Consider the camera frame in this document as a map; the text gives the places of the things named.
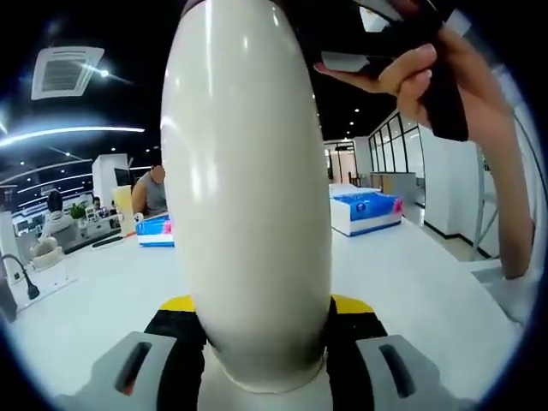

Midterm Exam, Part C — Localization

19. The beige lidded bowl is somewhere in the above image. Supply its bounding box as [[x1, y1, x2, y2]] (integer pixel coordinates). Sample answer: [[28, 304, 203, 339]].
[[32, 238, 65, 271]]

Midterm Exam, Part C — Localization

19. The white power strip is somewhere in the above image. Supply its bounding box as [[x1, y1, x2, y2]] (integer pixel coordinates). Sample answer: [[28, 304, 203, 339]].
[[8, 267, 80, 309]]

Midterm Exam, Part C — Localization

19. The white table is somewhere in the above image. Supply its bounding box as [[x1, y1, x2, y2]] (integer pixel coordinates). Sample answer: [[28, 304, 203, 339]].
[[0, 183, 526, 411]]

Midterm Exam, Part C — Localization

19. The cream white water cup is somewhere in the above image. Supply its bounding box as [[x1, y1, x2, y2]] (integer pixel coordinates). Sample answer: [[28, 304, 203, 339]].
[[160, 0, 333, 411]]

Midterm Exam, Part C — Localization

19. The person's right hand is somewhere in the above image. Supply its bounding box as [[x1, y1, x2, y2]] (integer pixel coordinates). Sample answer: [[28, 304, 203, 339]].
[[312, 30, 515, 146]]

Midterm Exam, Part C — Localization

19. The black keyboard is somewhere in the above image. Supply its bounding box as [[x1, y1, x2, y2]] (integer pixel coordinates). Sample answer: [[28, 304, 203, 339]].
[[62, 229, 123, 253]]

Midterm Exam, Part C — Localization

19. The black power adapter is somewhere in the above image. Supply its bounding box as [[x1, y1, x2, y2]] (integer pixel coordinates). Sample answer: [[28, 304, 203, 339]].
[[0, 273, 18, 322]]

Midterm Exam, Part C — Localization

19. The person's white shirt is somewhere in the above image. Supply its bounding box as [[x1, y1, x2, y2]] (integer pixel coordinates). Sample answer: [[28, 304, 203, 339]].
[[470, 63, 548, 326]]

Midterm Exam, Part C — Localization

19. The blue tissue pack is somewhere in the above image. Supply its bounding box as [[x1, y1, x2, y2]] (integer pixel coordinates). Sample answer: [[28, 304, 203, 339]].
[[331, 191, 405, 237], [135, 215, 176, 248]]

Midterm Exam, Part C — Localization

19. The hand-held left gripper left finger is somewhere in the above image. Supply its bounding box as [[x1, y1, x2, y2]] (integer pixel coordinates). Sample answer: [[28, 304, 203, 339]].
[[85, 294, 206, 411]]

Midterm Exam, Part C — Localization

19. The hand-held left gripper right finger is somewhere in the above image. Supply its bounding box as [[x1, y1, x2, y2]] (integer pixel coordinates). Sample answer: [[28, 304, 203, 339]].
[[327, 294, 472, 411]]

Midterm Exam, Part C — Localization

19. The black plug with gooseneck cable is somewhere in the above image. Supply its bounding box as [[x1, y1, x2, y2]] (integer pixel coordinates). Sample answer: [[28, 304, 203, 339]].
[[0, 254, 42, 301]]

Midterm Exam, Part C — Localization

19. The metal storage shelf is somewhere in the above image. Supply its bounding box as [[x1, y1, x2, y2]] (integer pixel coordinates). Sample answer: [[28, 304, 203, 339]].
[[468, 140, 502, 262]]

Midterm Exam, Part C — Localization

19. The ceiling air conditioner unit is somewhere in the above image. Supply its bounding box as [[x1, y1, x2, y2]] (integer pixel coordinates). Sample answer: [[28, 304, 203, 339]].
[[32, 46, 105, 101]]

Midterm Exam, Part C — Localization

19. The ceiling light strip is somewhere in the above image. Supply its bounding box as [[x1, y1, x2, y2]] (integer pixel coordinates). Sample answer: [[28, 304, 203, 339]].
[[0, 127, 146, 149]]

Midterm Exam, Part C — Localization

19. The yellow drink cup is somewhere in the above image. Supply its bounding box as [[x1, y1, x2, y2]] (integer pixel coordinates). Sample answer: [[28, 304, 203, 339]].
[[111, 186, 133, 236]]

